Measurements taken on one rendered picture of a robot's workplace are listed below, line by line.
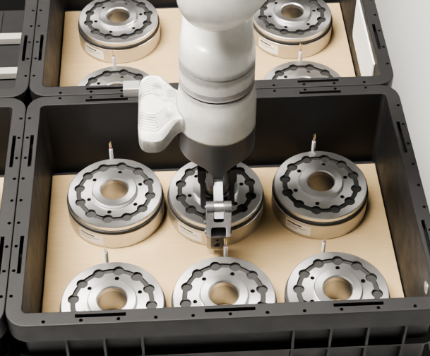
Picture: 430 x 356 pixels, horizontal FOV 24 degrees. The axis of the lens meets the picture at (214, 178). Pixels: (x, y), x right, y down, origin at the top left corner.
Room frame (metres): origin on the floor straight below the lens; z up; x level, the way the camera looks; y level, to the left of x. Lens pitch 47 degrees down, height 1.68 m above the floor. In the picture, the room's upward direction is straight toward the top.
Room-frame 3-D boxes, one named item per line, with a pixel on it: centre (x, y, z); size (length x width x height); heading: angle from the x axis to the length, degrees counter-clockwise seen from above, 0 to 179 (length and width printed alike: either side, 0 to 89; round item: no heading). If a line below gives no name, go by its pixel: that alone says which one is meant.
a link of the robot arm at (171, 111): (0.72, 0.02, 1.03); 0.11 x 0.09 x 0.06; 92
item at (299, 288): (0.61, -0.12, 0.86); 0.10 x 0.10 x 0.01
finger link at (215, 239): (0.67, 0.00, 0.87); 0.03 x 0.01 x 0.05; 2
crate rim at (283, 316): (0.68, -0.01, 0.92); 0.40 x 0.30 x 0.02; 93
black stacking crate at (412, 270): (0.68, -0.01, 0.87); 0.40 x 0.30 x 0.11; 93
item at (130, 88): (0.83, 0.09, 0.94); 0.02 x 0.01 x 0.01; 93
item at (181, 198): (0.75, 0.00, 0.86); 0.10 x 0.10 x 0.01
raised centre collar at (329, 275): (0.61, -0.12, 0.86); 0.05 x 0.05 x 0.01
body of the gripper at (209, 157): (0.72, 0.00, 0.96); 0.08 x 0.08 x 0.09
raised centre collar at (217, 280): (0.60, -0.01, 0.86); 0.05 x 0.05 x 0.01
